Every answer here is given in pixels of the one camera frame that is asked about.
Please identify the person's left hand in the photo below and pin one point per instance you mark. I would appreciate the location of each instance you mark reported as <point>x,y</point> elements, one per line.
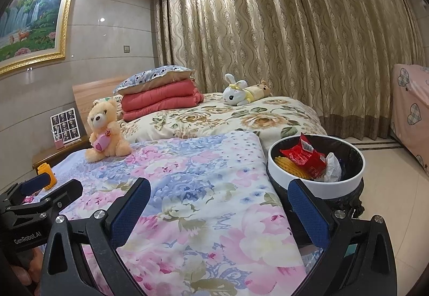
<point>26,274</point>

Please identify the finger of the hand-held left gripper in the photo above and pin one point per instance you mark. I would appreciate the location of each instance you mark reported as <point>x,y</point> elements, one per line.
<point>32,183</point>
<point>60,193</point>

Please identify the beige patterned curtain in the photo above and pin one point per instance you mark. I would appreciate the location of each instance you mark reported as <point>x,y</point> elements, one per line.
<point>285,31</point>

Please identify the wooden nightstand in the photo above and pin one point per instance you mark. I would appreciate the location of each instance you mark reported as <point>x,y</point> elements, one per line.
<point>50,156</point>

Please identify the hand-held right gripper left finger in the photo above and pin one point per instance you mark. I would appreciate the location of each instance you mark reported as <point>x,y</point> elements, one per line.
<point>130,212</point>

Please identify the wall switch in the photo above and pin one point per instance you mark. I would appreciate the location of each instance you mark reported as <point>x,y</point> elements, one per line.
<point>126,48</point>

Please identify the beige floral duvet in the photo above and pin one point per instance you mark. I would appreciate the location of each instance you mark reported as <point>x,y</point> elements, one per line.
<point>218,118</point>

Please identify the folded red quilt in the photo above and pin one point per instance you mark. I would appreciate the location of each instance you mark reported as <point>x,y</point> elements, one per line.
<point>157,98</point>

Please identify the peach teddy bear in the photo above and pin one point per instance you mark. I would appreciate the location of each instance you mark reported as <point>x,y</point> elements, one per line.
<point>104,128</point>

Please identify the pink candy wrapper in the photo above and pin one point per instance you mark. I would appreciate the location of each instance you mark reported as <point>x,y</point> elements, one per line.
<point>27,199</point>

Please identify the pink floral blanket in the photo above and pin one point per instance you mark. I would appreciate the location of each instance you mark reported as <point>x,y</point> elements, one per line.
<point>201,198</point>

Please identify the orange-yellow plastic toy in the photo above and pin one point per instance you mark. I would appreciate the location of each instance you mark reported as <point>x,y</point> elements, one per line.
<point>47,178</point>

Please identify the photo grid frame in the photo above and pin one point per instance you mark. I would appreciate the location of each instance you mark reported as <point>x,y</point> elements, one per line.
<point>65,125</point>

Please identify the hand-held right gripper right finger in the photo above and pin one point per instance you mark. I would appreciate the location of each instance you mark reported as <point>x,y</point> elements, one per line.
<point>310,212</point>

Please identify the white bin with black bag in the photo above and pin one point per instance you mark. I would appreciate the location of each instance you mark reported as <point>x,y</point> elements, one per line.
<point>352,182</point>

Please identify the white and red plastic wrapper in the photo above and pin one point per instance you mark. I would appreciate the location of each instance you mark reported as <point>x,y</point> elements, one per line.
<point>331,165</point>

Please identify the wooden headboard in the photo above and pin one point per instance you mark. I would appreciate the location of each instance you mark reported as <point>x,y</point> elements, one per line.
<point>87,101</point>

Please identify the red snack bag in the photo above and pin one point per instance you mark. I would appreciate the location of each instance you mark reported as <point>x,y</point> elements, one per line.
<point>301,161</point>

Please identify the white rabbit plush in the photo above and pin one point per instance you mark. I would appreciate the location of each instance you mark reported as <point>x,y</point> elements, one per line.
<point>233,93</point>

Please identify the small beige bear plush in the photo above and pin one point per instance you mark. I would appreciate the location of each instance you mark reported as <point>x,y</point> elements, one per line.
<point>259,89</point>

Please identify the pink reed holder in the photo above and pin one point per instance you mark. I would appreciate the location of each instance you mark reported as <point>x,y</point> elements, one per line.
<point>59,143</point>

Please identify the orange foam fruit net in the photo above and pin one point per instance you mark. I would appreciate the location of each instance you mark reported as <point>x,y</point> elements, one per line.
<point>285,165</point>

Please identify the gold framed landscape painting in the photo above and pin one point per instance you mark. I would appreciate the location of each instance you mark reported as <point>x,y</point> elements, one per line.
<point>33,24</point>

